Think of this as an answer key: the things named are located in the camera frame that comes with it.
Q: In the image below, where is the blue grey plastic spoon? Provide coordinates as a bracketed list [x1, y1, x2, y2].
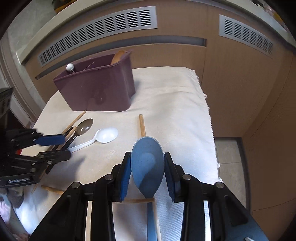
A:
[130, 136, 165, 241]

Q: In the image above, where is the wooden chopstick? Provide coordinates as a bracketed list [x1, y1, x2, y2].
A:
[152, 199, 162, 241]
[139, 114, 146, 137]
[41, 185, 155, 203]
[49, 110, 87, 152]

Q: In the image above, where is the black handled dark spoon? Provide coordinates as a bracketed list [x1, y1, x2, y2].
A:
[45, 118, 94, 175]

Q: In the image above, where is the white plastic spoon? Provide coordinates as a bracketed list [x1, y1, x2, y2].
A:
[69, 127, 118, 153]

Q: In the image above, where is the steel spoon white ball handle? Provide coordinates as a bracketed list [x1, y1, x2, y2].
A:
[66, 63, 75, 73]

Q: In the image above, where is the wooden spoon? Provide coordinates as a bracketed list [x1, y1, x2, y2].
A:
[111, 50, 126, 65]

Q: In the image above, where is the gloved hand holding left gripper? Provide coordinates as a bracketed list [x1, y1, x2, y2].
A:
[1, 187, 24, 208]

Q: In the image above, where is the cream white table cloth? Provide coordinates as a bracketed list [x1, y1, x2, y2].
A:
[15, 67, 219, 240]

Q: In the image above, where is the maroon plastic utensil caddy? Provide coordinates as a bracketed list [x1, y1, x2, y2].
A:
[53, 51, 135, 111]

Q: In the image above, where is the long grey vent grille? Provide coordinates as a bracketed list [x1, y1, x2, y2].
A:
[38, 6, 158, 67]

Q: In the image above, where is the small grey vent grille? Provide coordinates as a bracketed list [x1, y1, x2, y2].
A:
[219, 15, 273, 56]

